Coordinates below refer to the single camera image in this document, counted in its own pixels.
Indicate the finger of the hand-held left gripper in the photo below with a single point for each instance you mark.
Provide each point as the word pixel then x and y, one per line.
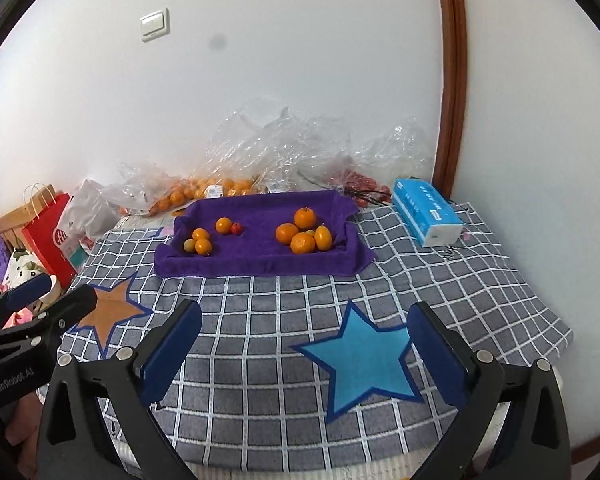
pixel 75 305
pixel 27 291

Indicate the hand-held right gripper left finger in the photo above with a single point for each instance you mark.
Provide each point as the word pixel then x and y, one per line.
pixel 172 355

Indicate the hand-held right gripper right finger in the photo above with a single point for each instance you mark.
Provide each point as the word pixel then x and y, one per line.
pixel 437 360

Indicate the small orange tangerine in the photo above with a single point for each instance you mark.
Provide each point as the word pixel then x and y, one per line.
pixel 203 246
pixel 223 224
pixel 200 234

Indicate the purple towel-lined tray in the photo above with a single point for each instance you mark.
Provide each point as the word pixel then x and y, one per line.
pixel 260 255

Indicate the red cherry tomato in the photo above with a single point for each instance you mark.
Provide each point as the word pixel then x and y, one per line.
pixel 236 228

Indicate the large orange tangerine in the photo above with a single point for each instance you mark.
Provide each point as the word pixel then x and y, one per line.
pixel 286 233
pixel 302 243

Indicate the oval orange kumquat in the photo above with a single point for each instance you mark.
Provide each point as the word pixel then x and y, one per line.
pixel 322 237

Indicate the small orange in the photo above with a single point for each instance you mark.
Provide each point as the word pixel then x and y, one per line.
pixel 304 217

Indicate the person's left hand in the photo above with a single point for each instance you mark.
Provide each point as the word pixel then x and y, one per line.
pixel 22 430

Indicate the white printed plush toy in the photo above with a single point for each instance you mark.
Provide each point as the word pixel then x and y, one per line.
pixel 22 265

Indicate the red paper bag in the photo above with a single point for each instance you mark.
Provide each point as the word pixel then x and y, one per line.
pixel 45 240

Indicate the brown paper bag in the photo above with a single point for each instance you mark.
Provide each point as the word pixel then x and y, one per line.
pixel 5 230

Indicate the white plastic bag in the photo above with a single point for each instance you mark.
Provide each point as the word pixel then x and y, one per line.
pixel 87 205

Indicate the grey checked star blanket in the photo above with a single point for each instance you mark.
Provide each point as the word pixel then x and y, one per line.
pixel 260 410

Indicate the translucent plastic bag with oranges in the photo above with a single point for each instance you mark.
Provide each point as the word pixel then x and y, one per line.
pixel 140 185

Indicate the blue tissue pack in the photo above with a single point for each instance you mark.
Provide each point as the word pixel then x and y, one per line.
pixel 420 205

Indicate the clear bag of tangerines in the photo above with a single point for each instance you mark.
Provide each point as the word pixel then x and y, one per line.
pixel 230 185

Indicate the clear bag of cherry tomatoes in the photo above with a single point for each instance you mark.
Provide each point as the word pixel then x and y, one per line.
pixel 360 180

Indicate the clear bag of yellowish fruit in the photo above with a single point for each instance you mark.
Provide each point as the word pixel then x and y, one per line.
pixel 280 150

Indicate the brown wooden door frame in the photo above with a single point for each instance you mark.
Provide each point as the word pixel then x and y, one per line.
pixel 452 85

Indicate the white light switch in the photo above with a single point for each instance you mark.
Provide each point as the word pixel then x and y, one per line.
pixel 155 25

